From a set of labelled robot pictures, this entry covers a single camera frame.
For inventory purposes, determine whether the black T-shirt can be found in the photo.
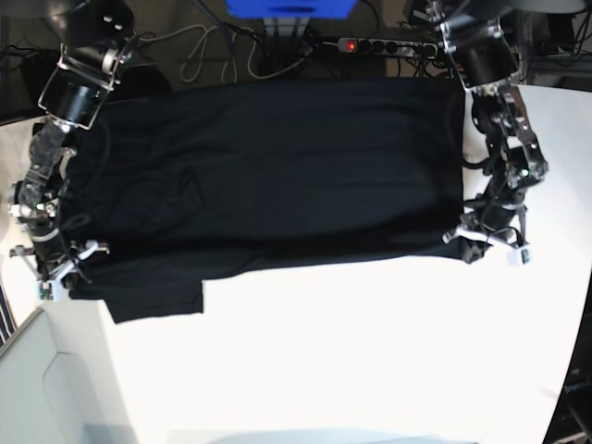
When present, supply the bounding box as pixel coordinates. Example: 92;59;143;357
60;78;465;323

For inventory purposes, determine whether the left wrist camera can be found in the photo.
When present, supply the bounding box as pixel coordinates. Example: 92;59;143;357
506;245;533;267

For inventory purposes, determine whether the blue plastic box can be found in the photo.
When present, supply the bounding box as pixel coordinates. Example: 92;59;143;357
226;0;357;19

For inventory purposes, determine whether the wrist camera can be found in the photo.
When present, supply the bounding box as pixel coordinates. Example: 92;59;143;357
506;245;533;267
37;280;63;302

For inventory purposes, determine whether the grey looped cable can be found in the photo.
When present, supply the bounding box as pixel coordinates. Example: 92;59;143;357
133;22;309;84

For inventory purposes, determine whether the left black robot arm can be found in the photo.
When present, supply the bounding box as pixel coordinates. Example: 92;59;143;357
425;1;549;266

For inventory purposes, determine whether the black power strip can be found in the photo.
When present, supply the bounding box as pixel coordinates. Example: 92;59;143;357
337;37;438;60

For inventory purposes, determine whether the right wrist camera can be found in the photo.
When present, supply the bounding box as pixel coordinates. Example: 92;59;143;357
37;280;63;302

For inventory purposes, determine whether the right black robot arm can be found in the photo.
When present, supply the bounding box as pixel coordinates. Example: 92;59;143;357
1;1;137;301

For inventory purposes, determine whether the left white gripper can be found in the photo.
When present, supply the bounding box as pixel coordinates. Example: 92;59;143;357
442;193;527;264

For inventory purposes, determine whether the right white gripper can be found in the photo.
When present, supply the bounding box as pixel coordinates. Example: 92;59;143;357
9;217;110;295

